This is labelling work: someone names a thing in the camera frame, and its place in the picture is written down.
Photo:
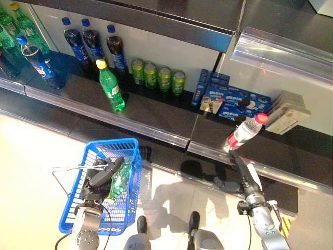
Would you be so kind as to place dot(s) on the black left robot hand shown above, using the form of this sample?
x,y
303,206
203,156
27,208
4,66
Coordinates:
x,y
96,182

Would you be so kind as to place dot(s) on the green Sprite bottle yellow cap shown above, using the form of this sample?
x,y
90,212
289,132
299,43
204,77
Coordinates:
x,y
110,88
119,185

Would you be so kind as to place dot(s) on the blue plastic shopping basket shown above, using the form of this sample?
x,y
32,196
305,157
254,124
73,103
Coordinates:
x,y
66,225

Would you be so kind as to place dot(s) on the silver left robot leg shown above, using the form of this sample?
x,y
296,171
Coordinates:
x,y
141,224

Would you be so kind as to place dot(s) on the silver robot leg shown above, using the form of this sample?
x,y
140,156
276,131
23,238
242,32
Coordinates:
x,y
141,224
205,240

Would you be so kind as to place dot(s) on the silver right robot leg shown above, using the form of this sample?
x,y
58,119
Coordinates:
x,y
205,240

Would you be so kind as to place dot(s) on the small Pepsi cola bottle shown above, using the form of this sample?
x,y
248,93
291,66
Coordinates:
x,y
76,47
93,44
117,52
41,67

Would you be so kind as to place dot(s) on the cream wafer cone box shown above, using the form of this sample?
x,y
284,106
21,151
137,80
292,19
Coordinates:
x,y
212,104

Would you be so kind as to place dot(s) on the slim blue cookie box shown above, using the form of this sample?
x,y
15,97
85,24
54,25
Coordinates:
x,y
199,88

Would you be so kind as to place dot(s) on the water bottle red cap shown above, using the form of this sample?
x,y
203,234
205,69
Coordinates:
x,y
243,131

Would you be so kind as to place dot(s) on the green soda bottle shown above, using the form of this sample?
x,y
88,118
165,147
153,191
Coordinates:
x,y
6,28
28,31

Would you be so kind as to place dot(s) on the yellow black hazard tape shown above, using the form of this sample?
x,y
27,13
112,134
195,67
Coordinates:
x,y
287,227

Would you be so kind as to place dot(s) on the beige carton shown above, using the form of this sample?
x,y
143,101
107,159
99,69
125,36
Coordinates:
x,y
286,119
291,96

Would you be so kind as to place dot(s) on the plain white box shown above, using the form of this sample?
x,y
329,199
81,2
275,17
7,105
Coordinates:
x,y
322,6

